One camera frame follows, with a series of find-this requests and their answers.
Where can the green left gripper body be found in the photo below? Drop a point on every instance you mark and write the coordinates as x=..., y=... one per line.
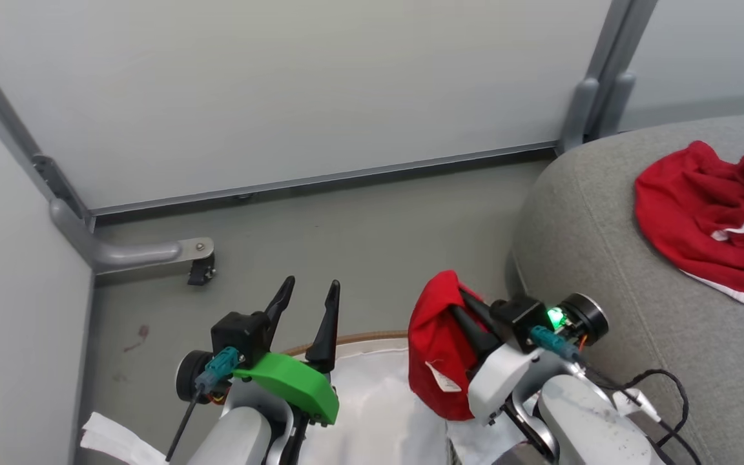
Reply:
x=298, y=384

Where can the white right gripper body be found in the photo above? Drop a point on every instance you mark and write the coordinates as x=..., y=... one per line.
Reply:
x=498, y=381

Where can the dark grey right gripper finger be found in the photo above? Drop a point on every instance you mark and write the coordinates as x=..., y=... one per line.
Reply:
x=475, y=342
x=480, y=313

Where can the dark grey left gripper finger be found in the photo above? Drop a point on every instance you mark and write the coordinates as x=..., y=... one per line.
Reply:
x=278, y=310
x=327, y=336

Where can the red jersey with black number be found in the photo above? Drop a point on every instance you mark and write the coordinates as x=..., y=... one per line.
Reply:
x=433, y=342

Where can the red garment with white stripe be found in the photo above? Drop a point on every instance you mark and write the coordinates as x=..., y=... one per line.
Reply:
x=688, y=213

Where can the grey fabric sofa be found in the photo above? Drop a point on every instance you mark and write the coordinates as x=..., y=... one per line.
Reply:
x=604, y=258

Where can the wicker laundry basket white liner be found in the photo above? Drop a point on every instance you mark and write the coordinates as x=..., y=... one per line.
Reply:
x=378, y=407

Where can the black caster wheel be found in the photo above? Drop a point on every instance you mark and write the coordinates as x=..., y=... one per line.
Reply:
x=201, y=271

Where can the grey metal partition foot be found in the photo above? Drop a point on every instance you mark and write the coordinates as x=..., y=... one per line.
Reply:
x=126, y=253

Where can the white cloth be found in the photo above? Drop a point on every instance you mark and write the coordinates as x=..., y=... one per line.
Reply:
x=117, y=439

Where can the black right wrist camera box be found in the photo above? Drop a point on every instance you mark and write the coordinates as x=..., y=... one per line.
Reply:
x=517, y=320

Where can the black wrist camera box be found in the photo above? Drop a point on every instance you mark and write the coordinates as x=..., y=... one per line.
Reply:
x=236, y=332
x=517, y=320

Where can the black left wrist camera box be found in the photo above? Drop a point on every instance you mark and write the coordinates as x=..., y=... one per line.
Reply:
x=236, y=332

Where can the grey metal partition bottom rail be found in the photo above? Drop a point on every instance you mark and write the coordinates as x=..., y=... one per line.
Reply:
x=320, y=179

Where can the grey metal partition post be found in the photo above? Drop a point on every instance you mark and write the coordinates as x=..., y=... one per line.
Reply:
x=10, y=132
x=624, y=77
x=595, y=71

